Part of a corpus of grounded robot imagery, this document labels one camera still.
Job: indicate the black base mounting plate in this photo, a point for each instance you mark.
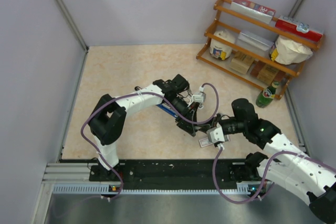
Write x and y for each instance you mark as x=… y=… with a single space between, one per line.
x=184 y=173

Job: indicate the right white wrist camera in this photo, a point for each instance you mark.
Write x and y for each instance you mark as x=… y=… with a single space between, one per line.
x=215 y=135

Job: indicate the wooden three-tier shelf rack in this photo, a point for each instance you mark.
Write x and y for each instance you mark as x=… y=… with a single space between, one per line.
x=292 y=71

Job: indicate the red white staple box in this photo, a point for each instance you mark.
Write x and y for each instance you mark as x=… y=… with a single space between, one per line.
x=204 y=142

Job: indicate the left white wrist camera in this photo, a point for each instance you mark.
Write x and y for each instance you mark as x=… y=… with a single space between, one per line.
x=199 y=97

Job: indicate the grey slotted cable duct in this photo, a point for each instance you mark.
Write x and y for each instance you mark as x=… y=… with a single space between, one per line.
x=105 y=189

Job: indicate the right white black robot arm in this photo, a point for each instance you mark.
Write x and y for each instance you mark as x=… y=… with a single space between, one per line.
x=310 y=180

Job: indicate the small white stapler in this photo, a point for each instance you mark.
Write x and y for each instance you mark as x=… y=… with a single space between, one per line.
x=200 y=106

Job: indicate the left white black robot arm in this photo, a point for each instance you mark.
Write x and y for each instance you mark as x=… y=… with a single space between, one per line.
x=109 y=117

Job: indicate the red foil roll box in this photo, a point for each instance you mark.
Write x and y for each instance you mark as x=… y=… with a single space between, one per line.
x=253 y=10

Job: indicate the aluminium frame rail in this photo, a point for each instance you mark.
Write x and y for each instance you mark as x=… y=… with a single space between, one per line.
x=67 y=173

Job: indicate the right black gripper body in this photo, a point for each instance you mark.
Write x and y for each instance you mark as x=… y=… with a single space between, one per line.
x=216 y=120

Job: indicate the silver grey long box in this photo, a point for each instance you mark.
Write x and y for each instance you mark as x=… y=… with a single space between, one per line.
x=254 y=43

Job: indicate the dark brown cardboard box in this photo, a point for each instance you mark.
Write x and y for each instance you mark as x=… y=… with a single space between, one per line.
x=266 y=73

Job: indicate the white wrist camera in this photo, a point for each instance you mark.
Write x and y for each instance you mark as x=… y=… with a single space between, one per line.
x=215 y=135
x=199 y=97

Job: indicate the white bag with yellow label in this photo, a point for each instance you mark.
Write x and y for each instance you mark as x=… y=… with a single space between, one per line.
x=286 y=51

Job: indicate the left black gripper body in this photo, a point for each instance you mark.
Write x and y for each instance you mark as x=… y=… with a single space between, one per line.
x=188 y=111

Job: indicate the light brown cardboard box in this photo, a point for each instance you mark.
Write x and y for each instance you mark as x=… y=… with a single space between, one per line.
x=241 y=62

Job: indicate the blue metal stapler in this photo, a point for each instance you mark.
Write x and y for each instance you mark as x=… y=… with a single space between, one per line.
x=165 y=107

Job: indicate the white jar with label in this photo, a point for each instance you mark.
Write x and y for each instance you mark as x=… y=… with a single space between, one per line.
x=219 y=50

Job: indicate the red white wrap box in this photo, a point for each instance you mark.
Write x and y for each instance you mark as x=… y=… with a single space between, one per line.
x=298 y=28

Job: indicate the green glass bottle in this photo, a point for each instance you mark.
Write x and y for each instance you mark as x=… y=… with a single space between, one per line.
x=267 y=95

